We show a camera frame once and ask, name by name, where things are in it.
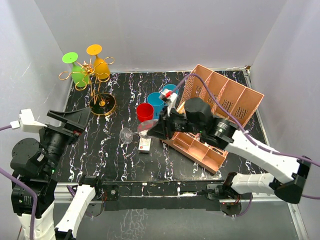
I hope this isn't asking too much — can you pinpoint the green wine glass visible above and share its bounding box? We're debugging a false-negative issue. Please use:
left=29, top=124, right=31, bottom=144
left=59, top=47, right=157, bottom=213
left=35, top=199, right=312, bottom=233
left=62, top=52, right=90, bottom=89

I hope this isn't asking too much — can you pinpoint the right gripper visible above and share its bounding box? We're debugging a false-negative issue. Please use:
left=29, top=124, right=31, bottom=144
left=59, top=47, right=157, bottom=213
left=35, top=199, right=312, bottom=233
left=147, top=105, right=203, bottom=140

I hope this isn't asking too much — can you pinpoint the clear wine glass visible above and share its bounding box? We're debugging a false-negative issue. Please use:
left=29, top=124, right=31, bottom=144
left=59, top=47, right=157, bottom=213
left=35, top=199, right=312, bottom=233
left=119, top=119, right=158, bottom=144

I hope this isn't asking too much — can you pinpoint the gold wire glass rack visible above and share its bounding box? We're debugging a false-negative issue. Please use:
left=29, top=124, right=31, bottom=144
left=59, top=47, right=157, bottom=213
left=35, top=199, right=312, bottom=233
left=58, top=59, right=116, bottom=116

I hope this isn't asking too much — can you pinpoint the black front base bar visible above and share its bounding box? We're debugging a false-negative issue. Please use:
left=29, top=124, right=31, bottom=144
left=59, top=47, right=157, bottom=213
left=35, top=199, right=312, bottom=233
left=79, top=174, right=253, bottom=213

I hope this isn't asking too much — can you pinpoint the pink desk organizer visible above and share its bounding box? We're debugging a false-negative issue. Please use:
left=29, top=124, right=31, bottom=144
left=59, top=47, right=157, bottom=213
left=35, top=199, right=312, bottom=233
left=163, top=64, right=266, bottom=174

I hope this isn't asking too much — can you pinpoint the blue wine glass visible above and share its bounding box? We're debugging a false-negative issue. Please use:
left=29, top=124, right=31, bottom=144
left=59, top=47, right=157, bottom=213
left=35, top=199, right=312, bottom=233
left=161, top=84, right=179, bottom=96
left=147, top=92, right=165, bottom=119

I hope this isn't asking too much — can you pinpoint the red wine glass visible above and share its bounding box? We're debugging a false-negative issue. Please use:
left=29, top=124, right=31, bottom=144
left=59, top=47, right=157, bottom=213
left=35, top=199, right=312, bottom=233
left=136, top=102, right=154, bottom=123

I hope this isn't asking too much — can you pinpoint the white small box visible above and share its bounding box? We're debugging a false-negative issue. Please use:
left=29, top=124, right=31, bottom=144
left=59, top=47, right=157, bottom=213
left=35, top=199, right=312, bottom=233
left=138, top=137, right=152, bottom=154

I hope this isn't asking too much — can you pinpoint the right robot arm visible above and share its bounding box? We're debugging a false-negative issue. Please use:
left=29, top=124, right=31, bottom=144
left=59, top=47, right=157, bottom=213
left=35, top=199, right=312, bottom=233
left=147, top=97, right=311, bottom=204

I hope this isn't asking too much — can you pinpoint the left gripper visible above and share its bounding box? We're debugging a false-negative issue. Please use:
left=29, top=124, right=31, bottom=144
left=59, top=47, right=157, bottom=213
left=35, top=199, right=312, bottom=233
left=39, top=106, right=91, bottom=175

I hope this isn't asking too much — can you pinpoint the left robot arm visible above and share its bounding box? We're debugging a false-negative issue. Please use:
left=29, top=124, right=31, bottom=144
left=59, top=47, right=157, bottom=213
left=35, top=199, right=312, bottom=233
left=9, top=107, right=104, bottom=240

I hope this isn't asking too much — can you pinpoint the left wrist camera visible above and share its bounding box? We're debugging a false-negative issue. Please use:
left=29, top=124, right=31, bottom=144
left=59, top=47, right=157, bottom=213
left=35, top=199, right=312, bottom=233
left=9, top=108, right=47, bottom=134

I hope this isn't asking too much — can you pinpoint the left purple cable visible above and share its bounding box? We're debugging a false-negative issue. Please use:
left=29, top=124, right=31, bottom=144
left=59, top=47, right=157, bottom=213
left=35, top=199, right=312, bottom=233
left=0, top=124, right=39, bottom=240

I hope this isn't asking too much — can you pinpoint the orange wine glass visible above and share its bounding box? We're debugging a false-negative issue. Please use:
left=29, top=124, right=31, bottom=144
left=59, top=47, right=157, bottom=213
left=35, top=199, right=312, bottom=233
left=86, top=44, right=110, bottom=80

